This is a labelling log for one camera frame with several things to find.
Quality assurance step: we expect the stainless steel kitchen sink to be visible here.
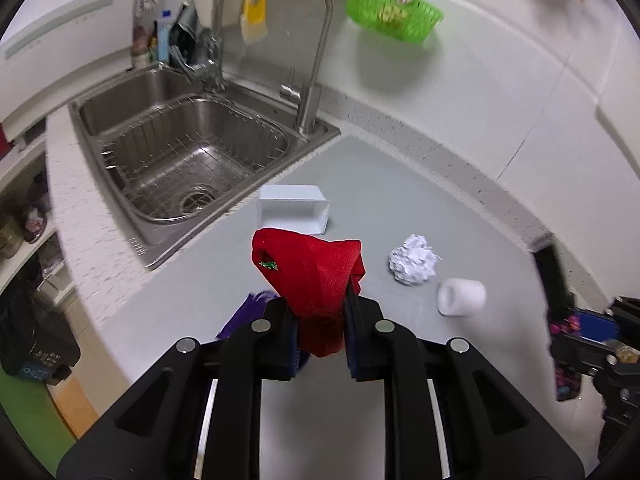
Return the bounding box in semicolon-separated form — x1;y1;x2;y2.
68;64;340;269

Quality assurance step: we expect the green plastic basket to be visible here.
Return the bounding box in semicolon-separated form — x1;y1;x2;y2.
346;0;444;44

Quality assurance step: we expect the black colourful patterned box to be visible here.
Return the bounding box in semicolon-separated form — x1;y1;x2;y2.
530;234;582;402

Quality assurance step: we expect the white rectangular plastic container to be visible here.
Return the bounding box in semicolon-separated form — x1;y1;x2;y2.
257;184;330;235

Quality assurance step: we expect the steel gooseneck faucet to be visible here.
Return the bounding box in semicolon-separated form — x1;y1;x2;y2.
249;0;335;137

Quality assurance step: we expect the red mesh cloth bag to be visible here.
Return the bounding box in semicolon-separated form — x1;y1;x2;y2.
252;228;366;358

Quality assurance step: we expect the purple velvet pouch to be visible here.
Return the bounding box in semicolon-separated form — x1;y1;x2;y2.
216;290;279;340

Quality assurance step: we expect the white paper ball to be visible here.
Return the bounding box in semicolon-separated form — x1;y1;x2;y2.
388;234;442;286

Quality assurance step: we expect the white open shelf unit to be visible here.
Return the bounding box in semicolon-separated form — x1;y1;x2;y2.
1;132;75;310

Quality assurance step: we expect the white paper roll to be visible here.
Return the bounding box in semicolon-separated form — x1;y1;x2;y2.
436;278;487;316

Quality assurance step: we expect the black two-compartment trash bin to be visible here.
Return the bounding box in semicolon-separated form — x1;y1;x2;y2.
0;285;80;385

